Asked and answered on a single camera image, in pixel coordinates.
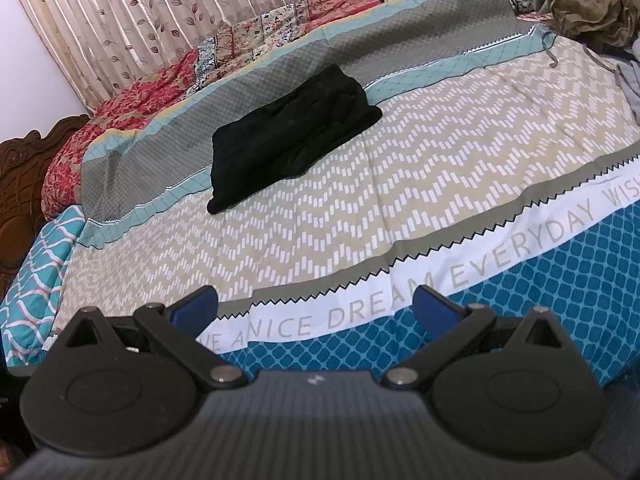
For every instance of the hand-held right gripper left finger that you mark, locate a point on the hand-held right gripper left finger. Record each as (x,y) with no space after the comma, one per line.
(192,305)

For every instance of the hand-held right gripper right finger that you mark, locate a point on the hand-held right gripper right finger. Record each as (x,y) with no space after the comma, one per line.
(435,305)

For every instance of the black pants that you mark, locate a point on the black pants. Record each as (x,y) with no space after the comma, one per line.
(295,135)

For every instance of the teal lattice pillow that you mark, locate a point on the teal lattice pillow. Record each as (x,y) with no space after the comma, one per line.
(35,285)

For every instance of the carved wooden headboard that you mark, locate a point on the carved wooden headboard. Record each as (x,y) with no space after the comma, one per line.
(25,195)

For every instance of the red floral patchwork quilt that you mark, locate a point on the red floral patchwork quilt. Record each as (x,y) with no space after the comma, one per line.
(165,85)

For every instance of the beige leaf print curtain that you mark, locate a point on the beige leaf print curtain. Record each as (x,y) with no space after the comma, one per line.
(175,20)

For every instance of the olive clothes pile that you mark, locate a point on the olive clothes pile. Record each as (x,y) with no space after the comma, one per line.
(590,0)

